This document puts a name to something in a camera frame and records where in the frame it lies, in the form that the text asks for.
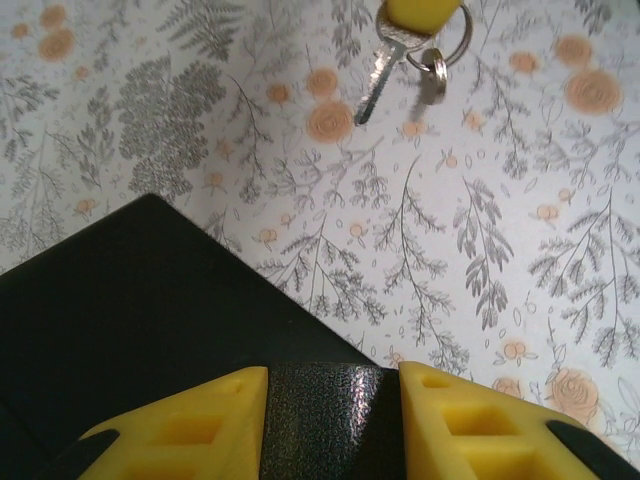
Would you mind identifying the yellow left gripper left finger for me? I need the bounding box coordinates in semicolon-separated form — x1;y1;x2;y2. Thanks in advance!
54;366;272;480

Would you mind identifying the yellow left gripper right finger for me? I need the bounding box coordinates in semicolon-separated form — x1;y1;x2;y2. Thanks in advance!
398;360;620;480

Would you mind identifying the silver key ring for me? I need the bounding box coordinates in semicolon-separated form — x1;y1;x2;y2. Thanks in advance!
403;3;474;67

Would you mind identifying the silver key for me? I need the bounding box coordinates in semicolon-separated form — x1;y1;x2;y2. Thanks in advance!
353;8;427;128

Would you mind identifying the black textured padlock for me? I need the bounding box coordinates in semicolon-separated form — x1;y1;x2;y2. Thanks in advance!
260;363;408;480

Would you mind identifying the black box with painted lid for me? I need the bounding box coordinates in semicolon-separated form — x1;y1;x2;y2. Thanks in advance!
0;193;380;480

